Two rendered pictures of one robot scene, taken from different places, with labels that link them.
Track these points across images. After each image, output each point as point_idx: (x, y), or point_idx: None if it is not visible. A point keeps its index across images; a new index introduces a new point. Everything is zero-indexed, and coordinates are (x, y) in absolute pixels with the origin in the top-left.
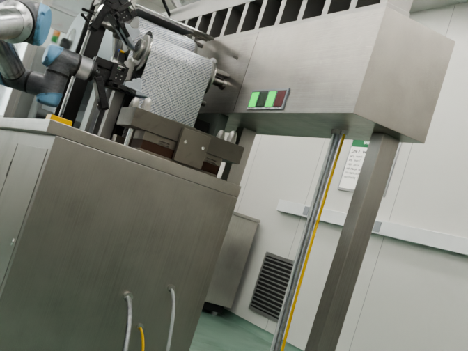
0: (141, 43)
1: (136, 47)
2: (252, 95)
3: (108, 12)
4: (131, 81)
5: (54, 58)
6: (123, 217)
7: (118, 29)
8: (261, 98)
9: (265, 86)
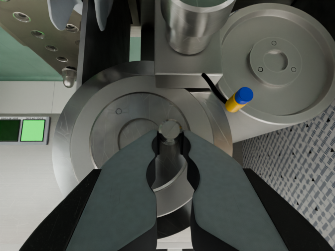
0: (93, 163)
1: (164, 150)
2: (39, 135)
3: None
4: (94, 0)
5: None
6: None
7: (215, 246)
8: (9, 131)
9: (14, 149)
